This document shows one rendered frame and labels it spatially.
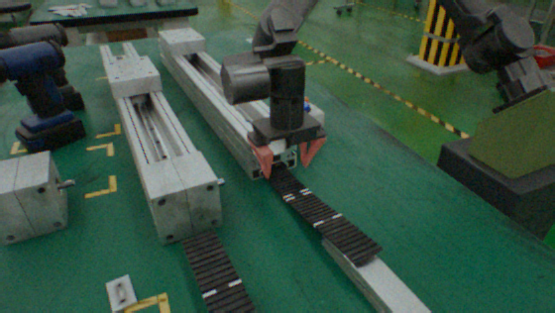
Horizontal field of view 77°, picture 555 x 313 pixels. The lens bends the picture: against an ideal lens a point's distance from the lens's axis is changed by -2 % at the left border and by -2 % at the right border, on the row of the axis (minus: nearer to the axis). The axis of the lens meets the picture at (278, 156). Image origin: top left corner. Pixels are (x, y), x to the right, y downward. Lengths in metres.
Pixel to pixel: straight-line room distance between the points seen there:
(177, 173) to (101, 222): 0.17
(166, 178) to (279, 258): 0.21
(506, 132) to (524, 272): 0.29
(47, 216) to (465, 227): 0.67
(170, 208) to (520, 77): 0.68
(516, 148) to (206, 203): 0.58
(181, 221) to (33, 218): 0.23
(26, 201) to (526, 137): 0.85
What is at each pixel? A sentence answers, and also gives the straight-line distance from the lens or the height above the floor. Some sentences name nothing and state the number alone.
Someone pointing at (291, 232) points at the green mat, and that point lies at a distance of 0.59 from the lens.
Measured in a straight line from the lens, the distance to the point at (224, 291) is 0.48.
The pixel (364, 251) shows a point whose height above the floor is 0.82.
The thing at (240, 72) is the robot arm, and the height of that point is 1.02.
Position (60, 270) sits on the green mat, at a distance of 0.62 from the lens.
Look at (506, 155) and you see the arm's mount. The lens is 0.82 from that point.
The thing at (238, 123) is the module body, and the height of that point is 0.86.
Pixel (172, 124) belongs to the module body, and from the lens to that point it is 0.73.
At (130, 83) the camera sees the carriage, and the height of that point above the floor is 0.89.
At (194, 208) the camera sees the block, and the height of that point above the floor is 0.83.
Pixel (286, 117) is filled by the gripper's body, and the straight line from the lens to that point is 0.56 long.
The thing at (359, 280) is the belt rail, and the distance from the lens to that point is 0.52.
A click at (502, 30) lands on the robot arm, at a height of 1.03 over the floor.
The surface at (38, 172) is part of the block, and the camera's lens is 0.66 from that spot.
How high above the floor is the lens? 1.20
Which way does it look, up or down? 33 degrees down
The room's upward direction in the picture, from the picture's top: straight up
